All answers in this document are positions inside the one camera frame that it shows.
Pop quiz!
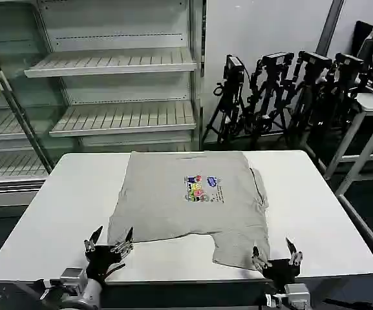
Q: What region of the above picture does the black camera on tripod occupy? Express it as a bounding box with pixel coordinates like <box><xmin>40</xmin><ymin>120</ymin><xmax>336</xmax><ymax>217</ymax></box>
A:
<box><xmin>321</xmin><ymin>52</ymin><xmax>373</xmax><ymax>156</ymax></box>
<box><xmin>201</xmin><ymin>54</ymin><xmax>253</xmax><ymax>145</ymax></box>
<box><xmin>242</xmin><ymin>52</ymin><xmax>295</xmax><ymax>146</ymax></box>
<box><xmin>286</xmin><ymin>50</ymin><xmax>333</xmax><ymax>152</ymax></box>

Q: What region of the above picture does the glass-sided display shelf unit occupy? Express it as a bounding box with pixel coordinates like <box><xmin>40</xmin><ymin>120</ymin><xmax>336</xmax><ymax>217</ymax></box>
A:
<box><xmin>0</xmin><ymin>0</ymin><xmax>77</xmax><ymax>220</ymax></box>

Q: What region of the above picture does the grey printed t-shirt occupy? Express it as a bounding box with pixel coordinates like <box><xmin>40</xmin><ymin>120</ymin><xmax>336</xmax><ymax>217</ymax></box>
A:
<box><xmin>107</xmin><ymin>150</ymin><xmax>270</xmax><ymax>272</ymax></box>

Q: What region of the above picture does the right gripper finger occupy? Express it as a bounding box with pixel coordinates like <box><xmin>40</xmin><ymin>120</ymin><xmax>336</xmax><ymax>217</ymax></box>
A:
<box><xmin>251</xmin><ymin>245</ymin><xmax>270</xmax><ymax>272</ymax></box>
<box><xmin>285</xmin><ymin>237</ymin><xmax>303</xmax><ymax>267</ymax></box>

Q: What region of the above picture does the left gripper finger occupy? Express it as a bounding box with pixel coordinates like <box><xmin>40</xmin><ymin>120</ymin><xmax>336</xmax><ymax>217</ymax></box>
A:
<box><xmin>83</xmin><ymin>225</ymin><xmax>104</xmax><ymax>254</ymax></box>
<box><xmin>111</xmin><ymin>226</ymin><xmax>134</xmax><ymax>256</ymax></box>

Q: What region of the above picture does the empty white shelf rack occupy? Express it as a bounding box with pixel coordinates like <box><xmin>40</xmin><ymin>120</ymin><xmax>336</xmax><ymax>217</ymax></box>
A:
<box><xmin>23</xmin><ymin>0</ymin><xmax>206</xmax><ymax>153</ymax></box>

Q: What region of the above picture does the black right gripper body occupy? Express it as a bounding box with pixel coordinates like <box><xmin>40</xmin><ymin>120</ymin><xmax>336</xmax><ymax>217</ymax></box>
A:
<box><xmin>262</xmin><ymin>258</ymin><xmax>302</xmax><ymax>292</ymax></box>

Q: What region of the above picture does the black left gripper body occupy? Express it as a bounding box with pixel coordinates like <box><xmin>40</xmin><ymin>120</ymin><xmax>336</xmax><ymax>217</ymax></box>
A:
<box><xmin>85</xmin><ymin>245</ymin><xmax>126</xmax><ymax>285</ymax></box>

